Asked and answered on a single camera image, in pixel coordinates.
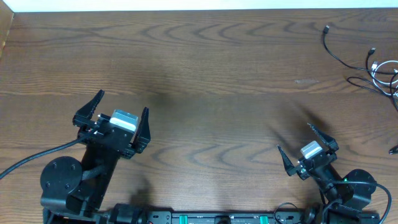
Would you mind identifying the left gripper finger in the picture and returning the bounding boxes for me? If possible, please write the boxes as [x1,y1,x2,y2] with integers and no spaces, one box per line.
[75,90,105,119]
[132,107,150,153]

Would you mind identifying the cardboard box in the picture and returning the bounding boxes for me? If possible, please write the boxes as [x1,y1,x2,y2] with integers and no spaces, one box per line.
[0,0,14,55]

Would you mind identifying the long black usb cable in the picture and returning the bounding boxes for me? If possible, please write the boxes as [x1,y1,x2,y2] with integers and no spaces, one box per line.
[322,25,398,113]

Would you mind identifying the short black usb cable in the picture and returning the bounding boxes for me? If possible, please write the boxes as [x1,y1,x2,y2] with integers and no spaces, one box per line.
[365,47,398,156]

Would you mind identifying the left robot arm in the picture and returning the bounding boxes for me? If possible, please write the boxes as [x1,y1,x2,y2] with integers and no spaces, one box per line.
[40,90,150,223]

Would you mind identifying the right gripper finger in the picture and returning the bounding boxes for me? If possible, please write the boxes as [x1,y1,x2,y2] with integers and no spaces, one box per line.
[277,145,296,176]
[308,123,339,152]

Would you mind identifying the white usb cable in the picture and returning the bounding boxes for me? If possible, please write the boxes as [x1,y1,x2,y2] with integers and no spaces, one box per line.
[371,60,398,98]

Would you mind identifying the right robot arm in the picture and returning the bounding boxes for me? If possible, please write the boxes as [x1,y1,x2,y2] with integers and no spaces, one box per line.
[277,124,381,223]

